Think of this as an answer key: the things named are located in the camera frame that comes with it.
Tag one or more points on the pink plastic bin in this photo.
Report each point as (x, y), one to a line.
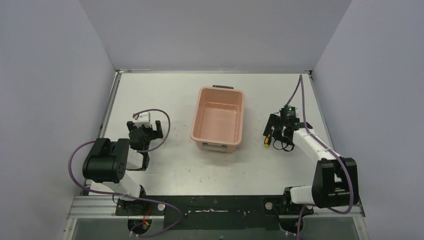
(218, 119)

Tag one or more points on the yellow black handled screwdriver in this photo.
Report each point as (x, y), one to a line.
(268, 137)

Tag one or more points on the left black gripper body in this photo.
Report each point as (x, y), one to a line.
(144, 128)

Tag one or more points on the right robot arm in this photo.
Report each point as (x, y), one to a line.
(335, 180)

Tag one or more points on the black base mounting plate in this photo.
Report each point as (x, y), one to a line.
(214, 212)

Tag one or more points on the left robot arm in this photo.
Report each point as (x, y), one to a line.
(108, 162)

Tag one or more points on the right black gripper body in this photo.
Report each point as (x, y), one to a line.
(274, 126)

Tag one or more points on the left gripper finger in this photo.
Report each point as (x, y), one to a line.
(158, 132)
(130, 125)

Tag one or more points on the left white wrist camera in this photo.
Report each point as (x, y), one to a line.
(142, 119)

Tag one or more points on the aluminium front frame rail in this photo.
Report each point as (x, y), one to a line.
(102, 207)

